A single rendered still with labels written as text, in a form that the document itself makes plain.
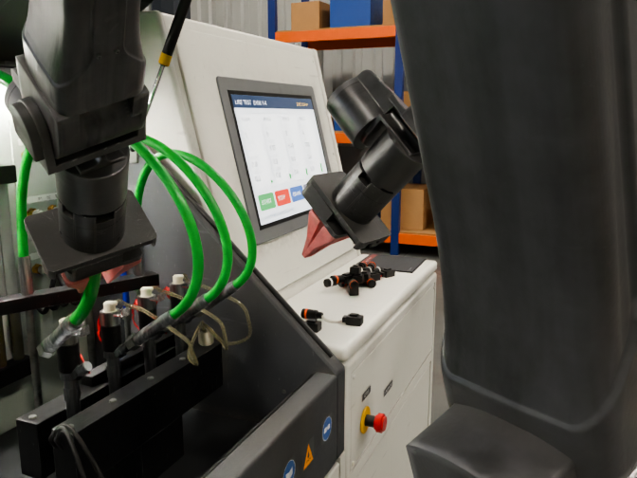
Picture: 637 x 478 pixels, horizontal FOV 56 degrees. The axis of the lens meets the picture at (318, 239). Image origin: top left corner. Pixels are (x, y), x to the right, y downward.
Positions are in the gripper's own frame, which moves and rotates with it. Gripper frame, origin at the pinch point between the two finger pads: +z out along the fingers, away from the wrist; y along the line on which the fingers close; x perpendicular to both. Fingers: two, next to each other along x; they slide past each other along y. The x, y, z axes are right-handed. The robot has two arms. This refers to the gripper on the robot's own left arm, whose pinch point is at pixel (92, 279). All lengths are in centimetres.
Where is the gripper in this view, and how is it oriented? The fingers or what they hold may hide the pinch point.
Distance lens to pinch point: 67.5
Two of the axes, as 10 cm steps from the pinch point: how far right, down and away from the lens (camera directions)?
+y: -7.9, 3.1, -5.3
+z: -2.9, 5.7, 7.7
